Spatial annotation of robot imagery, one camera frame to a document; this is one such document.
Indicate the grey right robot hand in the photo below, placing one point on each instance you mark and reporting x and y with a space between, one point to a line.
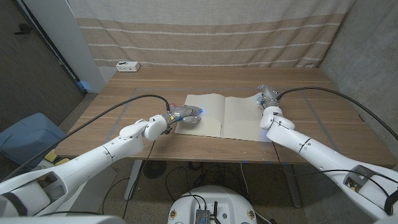
269 95

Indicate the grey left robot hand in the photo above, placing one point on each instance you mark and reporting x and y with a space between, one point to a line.
185 113

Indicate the cream paper file folder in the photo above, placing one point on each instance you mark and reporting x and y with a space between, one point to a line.
239 118

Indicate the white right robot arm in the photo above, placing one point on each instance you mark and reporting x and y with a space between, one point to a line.
311 149

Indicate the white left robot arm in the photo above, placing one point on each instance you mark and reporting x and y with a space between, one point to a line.
93 161

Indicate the round black floor vent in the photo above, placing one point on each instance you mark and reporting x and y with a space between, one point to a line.
154 169

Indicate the white power strip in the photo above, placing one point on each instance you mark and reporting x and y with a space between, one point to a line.
127 66

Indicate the beige striped cloth backdrop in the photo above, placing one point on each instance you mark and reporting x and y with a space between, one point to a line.
211 37

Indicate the white table leg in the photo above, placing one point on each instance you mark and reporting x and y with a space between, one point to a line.
133 180

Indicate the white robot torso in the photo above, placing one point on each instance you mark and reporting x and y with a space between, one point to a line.
214 199

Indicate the grey table leg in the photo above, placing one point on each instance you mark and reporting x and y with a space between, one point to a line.
292 186

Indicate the black antenna on torso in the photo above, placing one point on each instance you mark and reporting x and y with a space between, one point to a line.
215 211

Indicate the grey box on torso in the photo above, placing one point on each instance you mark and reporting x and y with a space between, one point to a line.
202 216

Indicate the white pillar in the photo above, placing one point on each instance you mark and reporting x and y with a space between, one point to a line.
74 46

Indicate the yellow foam object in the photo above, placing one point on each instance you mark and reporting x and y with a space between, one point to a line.
51 155

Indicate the blue plastic bin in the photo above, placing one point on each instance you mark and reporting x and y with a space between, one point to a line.
28 137

